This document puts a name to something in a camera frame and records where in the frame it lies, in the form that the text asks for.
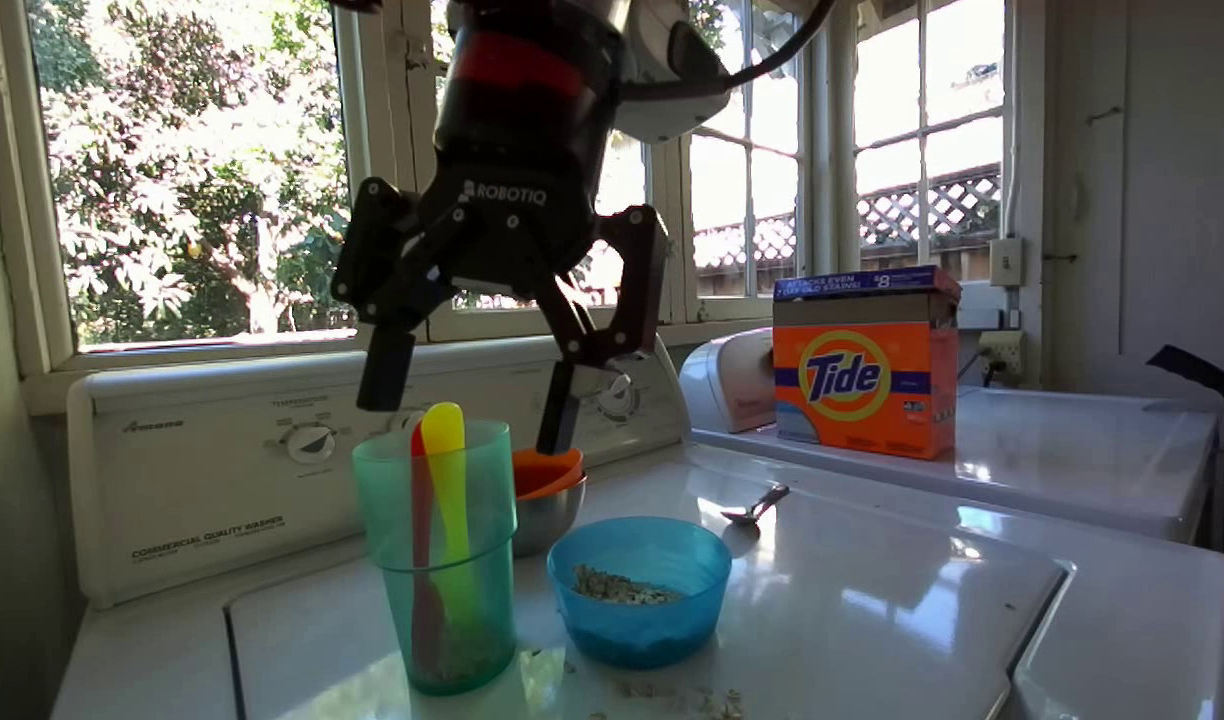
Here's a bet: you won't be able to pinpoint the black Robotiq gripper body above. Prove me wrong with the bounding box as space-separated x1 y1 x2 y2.
416 0 629 294

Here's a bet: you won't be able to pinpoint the yellow plastic knife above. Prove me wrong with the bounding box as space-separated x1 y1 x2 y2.
416 395 478 631

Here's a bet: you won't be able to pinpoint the silver metal spoon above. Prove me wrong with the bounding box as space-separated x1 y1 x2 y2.
716 482 797 538

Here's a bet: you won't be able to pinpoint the translucent green plastic cup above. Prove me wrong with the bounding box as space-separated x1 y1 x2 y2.
350 416 519 700

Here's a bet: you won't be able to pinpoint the large washer dial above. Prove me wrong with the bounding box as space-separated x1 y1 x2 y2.
578 364 643 425

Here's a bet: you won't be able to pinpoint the small white washer knob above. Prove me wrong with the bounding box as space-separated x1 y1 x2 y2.
277 416 343 473

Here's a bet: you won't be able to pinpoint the orange and silver bowl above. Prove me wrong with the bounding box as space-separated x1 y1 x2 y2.
507 446 594 560

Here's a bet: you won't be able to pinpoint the orange Tide detergent box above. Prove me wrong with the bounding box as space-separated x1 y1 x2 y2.
770 265 965 466

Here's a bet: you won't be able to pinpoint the white washing machine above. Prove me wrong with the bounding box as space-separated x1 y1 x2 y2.
47 323 1224 720

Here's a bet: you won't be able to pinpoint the heap of oat flakes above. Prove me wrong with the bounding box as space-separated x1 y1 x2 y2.
571 560 683 613

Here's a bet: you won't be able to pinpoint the blue plastic bowl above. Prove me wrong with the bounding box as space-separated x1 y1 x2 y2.
543 513 737 674

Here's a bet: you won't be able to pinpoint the scattered oat flakes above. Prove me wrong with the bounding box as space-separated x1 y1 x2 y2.
515 645 751 720

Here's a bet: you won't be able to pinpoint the white dryer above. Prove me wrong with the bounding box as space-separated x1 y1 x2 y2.
672 323 1224 543

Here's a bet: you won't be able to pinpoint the white window frame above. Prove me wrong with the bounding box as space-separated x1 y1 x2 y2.
0 0 1049 395

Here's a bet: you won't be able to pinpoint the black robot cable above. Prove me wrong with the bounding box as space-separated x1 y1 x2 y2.
710 0 845 101

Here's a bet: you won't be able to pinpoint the white wall outlet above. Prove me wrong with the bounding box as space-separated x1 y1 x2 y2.
990 235 1032 294

